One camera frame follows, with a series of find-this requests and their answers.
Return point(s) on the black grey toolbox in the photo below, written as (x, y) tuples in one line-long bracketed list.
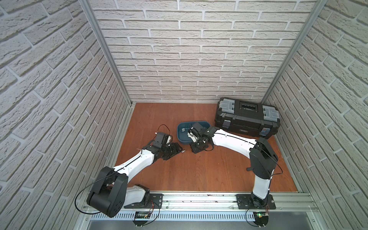
[(243, 117)]

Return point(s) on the teal plastic storage box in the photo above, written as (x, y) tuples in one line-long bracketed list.
[(183, 137)]

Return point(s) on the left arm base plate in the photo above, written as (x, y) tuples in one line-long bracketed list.
[(149, 200)]

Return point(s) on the left controller board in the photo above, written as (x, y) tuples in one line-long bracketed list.
[(141, 218)]

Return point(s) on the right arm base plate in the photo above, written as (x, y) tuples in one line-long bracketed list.
[(250, 201)]

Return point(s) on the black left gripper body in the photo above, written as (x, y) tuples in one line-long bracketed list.
[(171, 149)]

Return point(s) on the controller board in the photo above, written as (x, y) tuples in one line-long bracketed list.
[(261, 219), (141, 218)]

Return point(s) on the aluminium corner post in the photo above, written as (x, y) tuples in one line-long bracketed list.
[(318, 7), (87, 8)]

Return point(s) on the aluminium corner post left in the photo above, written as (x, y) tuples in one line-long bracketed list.
[(87, 8)]

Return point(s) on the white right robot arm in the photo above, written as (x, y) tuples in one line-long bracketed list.
[(262, 157)]

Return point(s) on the right controller board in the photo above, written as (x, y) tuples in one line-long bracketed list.
[(261, 219)]

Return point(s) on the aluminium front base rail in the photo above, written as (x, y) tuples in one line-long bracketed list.
[(292, 210)]

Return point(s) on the aluminium corner post right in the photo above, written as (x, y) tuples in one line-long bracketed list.
[(318, 7)]

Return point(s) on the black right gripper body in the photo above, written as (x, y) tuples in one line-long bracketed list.
[(197, 145)]

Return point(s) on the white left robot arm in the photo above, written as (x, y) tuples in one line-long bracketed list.
[(110, 191)]

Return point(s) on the aluminium floor rail left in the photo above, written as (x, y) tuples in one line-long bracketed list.
[(116, 146)]

